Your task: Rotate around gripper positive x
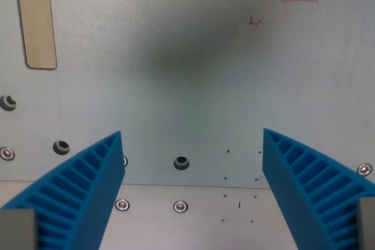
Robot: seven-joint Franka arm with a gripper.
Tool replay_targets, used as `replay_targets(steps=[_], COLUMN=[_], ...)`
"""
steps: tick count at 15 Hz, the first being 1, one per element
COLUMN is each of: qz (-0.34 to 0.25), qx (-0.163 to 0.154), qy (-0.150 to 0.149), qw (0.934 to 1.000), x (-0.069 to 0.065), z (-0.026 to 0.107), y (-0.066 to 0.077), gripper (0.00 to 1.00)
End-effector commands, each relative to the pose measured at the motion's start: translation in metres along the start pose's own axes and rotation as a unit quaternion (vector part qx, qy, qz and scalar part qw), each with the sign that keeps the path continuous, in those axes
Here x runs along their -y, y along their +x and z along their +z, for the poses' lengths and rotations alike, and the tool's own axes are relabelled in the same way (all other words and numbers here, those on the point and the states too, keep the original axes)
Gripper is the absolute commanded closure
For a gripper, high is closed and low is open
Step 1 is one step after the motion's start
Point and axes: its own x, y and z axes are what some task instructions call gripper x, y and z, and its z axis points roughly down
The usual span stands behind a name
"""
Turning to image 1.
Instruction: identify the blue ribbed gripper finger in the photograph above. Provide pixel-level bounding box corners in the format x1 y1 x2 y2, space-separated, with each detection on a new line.
262 128 375 250
0 130 126 250

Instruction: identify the light wooden strip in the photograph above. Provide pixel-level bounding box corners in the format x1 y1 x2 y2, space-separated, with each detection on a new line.
13 0 58 70

